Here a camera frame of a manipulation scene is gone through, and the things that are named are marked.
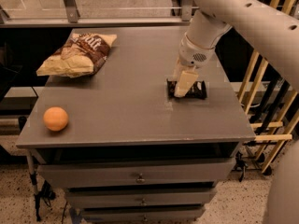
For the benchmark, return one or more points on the grey drawer cabinet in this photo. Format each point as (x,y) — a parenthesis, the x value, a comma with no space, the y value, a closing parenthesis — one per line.
(124,114)

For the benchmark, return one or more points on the black rxbar chocolate bar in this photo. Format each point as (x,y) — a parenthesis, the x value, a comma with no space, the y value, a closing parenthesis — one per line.
(197,91)

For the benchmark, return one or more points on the grey drawer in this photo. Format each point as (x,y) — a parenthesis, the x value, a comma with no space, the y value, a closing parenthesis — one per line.
(138,197)
(91,175)
(144,214)

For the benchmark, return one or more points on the top grey drawer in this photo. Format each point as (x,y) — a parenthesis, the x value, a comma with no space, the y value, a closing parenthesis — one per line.
(91,175)

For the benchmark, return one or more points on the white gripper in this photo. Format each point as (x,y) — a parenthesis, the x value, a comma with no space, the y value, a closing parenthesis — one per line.
(192,55)

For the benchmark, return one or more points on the black tripod stand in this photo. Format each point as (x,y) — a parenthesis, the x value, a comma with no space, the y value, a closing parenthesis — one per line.
(32,174)

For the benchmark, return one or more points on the middle grey drawer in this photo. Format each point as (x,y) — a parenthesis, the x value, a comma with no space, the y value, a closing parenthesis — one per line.
(138,197)

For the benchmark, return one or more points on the bottom grey drawer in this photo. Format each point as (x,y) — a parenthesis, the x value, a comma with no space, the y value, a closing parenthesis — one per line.
(144,214)

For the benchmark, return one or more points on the metal railing frame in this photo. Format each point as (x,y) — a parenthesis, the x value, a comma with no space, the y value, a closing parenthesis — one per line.
(93,13)

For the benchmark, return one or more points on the orange fruit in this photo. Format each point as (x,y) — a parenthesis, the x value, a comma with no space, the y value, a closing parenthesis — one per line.
(55,118)

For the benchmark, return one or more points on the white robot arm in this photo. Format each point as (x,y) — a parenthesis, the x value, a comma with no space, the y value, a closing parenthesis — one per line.
(275,35)

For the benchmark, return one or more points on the yellow wooden rack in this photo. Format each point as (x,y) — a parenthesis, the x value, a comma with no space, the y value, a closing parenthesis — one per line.
(266,120)

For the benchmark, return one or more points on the brown chip bag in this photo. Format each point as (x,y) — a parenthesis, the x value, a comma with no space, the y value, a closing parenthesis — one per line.
(81,55)

